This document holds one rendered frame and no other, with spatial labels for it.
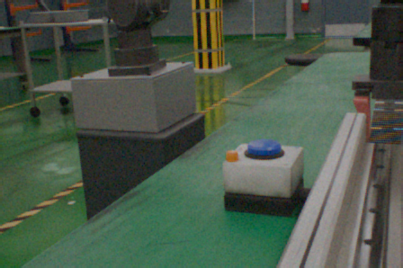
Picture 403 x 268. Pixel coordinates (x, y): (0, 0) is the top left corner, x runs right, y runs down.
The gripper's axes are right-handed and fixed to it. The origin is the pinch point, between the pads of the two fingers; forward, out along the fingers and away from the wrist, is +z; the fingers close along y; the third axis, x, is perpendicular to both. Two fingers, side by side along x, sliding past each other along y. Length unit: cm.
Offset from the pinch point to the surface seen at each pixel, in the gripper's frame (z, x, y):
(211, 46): 49, 581, -244
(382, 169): -3.6, -25.0, 0.3
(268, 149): -5.0, -24.8, -12.1
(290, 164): -3.9, -26.1, -9.4
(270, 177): -2.5, -27.1, -11.4
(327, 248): -6.3, -48.7, -2.2
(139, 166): 8.8, 1.6, -44.0
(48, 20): -6, 309, -300
